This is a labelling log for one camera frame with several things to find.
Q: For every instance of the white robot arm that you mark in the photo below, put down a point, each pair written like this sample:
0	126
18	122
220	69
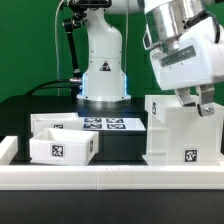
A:
166	22

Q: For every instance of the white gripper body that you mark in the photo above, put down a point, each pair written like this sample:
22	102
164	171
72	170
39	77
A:
198	61

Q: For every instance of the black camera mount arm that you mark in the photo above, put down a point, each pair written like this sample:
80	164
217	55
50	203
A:
73	40

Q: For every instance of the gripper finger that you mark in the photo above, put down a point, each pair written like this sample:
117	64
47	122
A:
184	97
206	95

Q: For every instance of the white U-shaped table fence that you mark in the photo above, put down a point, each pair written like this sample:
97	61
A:
27	177

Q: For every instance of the white drawer cabinet box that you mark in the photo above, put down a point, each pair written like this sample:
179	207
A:
178	135

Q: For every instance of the white drawer tray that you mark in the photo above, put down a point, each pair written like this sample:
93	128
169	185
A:
69	121
64	147

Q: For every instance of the marker sheet on table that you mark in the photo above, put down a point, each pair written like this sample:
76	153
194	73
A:
112	124

